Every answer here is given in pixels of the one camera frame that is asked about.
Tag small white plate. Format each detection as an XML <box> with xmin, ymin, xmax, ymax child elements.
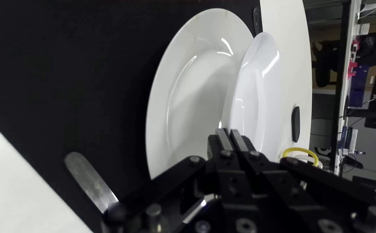
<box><xmin>222</xmin><ymin>32</ymin><xmax>281</xmax><ymax>162</ymax></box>

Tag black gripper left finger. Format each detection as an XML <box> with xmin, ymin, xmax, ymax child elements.
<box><xmin>208</xmin><ymin>128</ymin><xmax>233</xmax><ymax>171</ymax></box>

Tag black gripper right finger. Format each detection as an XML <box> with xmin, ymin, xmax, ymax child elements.
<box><xmin>230</xmin><ymin>129</ymin><xmax>268</xmax><ymax>173</ymax></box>

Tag black placemat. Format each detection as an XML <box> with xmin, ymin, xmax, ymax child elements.
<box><xmin>0</xmin><ymin>0</ymin><xmax>258</xmax><ymax>230</ymax></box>

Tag silver knife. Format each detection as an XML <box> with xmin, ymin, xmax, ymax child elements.
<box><xmin>64</xmin><ymin>151</ymin><xmax>118</xmax><ymax>213</ymax></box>

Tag large white plate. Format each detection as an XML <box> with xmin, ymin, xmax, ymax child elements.
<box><xmin>144</xmin><ymin>8</ymin><xmax>253</xmax><ymax>177</ymax></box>

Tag white round table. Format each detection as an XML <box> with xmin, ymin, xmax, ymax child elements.
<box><xmin>0</xmin><ymin>0</ymin><xmax>310</xmax><ymax>233</ymax></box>

